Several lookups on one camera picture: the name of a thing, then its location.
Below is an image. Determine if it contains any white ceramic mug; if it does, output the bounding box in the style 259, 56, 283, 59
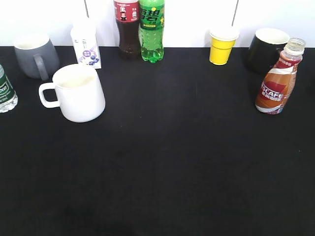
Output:
38, 64, 106, 123

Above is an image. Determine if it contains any nescafe coffee bottle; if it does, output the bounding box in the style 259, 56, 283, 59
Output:
255, 38, 306, 115

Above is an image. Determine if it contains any yellow paper cup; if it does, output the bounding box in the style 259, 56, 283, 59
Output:
209, 26, 240, 65

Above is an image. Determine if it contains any green sprite bottle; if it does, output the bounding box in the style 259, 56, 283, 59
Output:
139, 0, 165, 63

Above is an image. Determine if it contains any white blueberry yogurt carton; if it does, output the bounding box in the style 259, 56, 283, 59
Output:
70, 19, 101, 69

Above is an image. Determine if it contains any cola bottle red label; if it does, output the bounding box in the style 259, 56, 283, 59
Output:
114, 0, 141, 59

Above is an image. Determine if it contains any black ceramic mug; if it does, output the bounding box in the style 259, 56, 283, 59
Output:
245, 28, 290, 74

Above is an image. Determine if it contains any grey ceramic mug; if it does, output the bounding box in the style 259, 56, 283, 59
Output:
13, 33, 60, 81

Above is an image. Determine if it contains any green label water bottle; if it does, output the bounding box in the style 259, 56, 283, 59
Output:
0, 65, 18, 113

